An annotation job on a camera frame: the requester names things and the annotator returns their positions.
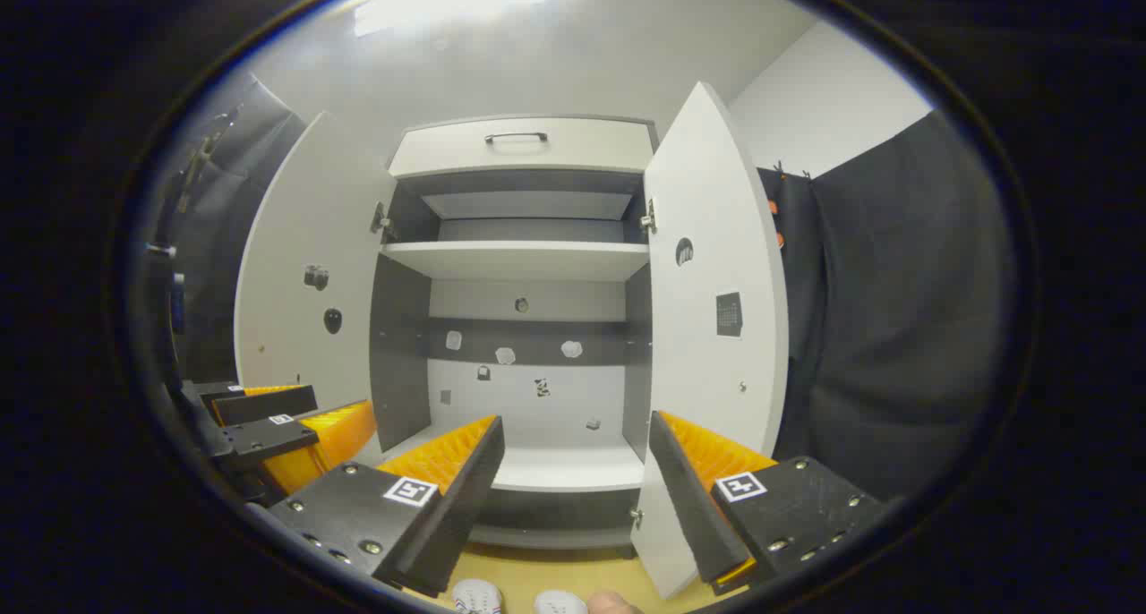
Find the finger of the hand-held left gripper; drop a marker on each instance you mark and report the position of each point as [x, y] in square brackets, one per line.
[269, 439]
[269, 405]

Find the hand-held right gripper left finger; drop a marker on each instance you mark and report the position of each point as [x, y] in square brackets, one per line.
[458, 514]

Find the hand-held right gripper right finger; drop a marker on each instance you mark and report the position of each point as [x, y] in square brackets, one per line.
[689, 507]

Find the white shoe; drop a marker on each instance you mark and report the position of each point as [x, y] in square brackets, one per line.
[477, 598]
[560, 603]

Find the white shoe cabinet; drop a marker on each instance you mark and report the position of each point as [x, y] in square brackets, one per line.
[573, 404]

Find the white cabinet door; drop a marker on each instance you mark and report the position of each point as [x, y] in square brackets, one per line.
[304, 238]
[707, 238]

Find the metal door hinge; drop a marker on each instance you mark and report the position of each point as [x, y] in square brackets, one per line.
[648, 217]
[381, 220]

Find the white cabinet shelf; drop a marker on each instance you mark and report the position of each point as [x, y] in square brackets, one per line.
[519, 260]

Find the white cabinet drawer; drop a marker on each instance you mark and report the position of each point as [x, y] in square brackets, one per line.
[448, 149]

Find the black backdrop cloth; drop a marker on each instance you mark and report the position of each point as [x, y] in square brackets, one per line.
[895, 310]

